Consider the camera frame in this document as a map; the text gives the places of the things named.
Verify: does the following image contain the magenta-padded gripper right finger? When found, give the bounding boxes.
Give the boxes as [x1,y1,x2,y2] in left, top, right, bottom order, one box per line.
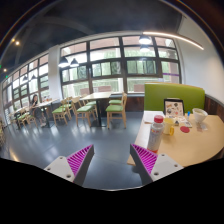
[129,143,184,186]

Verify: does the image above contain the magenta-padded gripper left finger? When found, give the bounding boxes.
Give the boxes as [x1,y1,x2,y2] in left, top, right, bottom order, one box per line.
[43,143,95,187]

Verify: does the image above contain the red-capped drink bottle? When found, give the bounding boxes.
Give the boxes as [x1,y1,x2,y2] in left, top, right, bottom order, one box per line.
[146,114,165,154]

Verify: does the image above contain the yellow mug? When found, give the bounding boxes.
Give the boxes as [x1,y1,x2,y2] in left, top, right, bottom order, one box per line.
[162,117,176,136]

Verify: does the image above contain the flat round red coaster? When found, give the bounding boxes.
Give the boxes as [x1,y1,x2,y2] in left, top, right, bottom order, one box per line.
[179,125,191,134]

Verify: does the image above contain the printed cards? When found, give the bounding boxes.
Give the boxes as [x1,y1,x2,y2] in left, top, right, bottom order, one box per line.
[173,114,193,129]

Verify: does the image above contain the white paper sheet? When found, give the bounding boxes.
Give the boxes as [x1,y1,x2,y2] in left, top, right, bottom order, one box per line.
[143,110,166,124]

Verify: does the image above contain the black-framed picture stand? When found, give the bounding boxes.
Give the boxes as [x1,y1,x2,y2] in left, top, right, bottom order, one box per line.
[163,98,185,118]

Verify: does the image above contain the white bowl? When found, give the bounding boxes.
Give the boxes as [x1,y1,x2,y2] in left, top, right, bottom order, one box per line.
[192,107,209,124]

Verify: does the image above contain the long wooden dining table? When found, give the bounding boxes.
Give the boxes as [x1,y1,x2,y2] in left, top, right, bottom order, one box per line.
[31,98,59,128]

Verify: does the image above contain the person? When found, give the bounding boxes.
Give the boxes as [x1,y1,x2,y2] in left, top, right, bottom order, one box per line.
[29,93,48,128]

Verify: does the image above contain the green upholstered bench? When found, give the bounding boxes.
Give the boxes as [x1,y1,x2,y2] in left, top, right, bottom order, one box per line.
[143,82,206,114]

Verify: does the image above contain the wooden chairs with green seats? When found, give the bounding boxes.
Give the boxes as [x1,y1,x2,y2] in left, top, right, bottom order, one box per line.
[14,92,128,130]

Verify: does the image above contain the curved linear ceiling light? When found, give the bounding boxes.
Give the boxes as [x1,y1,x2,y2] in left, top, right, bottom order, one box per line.
[142,31,205,51]

